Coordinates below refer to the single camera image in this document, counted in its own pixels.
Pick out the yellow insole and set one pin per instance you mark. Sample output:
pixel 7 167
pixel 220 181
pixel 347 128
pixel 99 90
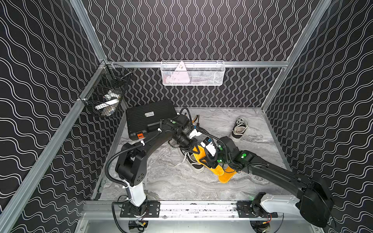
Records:
pixel 204 158
pixel 227 175

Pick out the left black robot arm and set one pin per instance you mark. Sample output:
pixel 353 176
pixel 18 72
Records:
pixel 131 165

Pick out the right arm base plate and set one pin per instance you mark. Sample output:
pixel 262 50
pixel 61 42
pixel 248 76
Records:
pixel 246 209

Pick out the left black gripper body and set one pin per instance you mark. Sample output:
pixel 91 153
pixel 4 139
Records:
pixel 194 147

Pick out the pink triangular card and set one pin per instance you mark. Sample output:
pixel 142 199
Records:
pixel 180 75

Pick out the white wire wall basket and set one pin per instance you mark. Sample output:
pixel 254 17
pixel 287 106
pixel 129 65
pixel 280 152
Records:
pixel 201 73

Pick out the black plastic tool case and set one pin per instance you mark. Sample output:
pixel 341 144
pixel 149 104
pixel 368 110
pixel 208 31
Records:
pixel 144 119

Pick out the aluminium front rail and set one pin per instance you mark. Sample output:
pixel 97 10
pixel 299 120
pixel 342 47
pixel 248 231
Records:
pixel 196 210

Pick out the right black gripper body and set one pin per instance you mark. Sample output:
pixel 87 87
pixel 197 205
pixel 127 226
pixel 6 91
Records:
pixel 217 158

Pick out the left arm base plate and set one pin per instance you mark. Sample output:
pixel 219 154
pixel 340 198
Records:
pixel 147 209

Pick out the white items in black basket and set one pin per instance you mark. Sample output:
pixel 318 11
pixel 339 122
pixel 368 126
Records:
pixel 109 105

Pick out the black wire wall basket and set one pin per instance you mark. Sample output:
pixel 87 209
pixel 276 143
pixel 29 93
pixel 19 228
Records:
pixel 113 77

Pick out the black white sneaker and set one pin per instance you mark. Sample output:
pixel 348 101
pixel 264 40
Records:
pixel 239 128
pixel 189 157

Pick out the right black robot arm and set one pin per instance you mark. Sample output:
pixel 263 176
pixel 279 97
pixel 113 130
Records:
pixel 309 198

